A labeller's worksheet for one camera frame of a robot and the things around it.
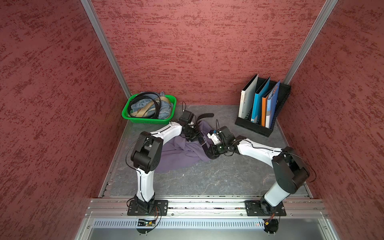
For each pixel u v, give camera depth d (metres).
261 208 0.67
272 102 0.85
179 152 0.89
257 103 0.91
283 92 1.03
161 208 0.75
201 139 0.92
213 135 0.83
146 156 0.52
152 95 1.11
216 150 0.78
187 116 0.79
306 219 0.75
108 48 0.86
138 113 1.06
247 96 0.93
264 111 0.91
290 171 0.46
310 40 0.83
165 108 1.07
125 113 1.06
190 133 0.83
